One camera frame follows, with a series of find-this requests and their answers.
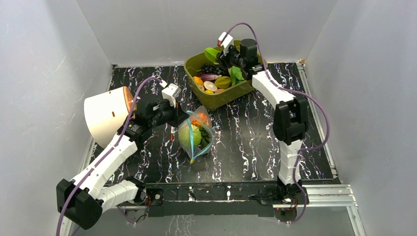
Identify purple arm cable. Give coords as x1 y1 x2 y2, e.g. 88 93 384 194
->
55 77 164 236
225 22 330 225

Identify toy mushroom half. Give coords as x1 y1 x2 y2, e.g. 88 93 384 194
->
204 81 218 92

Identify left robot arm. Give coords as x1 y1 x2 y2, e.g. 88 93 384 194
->
56 99 190 234

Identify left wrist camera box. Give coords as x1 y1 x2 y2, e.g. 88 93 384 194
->
162 83 181 108

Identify clear zip top bag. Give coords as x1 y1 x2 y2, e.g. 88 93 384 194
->
178 106 214 164

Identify red and white pen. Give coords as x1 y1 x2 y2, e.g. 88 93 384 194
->
170 127 175 142

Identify toy napa cabbage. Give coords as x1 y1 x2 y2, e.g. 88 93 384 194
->
228 66 245 86

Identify olive green plastic bin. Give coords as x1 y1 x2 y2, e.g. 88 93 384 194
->
184 39 265 110

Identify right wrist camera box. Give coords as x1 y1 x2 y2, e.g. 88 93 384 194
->
217 32 234 55

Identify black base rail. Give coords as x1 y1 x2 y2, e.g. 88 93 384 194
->
111 180 353 219

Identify yellow toy star fruit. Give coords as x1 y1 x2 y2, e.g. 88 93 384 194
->
214 76 232 89

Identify green toy star fruit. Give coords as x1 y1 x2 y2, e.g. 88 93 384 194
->
204 47 222 64

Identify toy peach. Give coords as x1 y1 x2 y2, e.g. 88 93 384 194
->
214 88 225 94

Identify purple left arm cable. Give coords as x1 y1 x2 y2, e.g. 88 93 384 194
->
55 77 164 236

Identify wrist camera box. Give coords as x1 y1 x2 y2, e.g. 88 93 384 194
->
162 83 181 108
217 32 234 55

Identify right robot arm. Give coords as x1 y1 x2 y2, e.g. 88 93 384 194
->
217 38 309 205

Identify toy pineapple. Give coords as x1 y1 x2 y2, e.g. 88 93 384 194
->
191 112 212 149

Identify green toy cabbage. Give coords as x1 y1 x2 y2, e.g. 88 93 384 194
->
178 123 202 148

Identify orange toy fruit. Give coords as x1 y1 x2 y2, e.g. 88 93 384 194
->
193 76 204 86

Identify black toy grapes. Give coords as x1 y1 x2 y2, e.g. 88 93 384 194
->
200 64 226 75

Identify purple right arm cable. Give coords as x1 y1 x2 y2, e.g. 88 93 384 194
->
225 22 330 225

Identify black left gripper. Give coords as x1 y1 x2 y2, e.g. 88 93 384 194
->
149 98 189 129

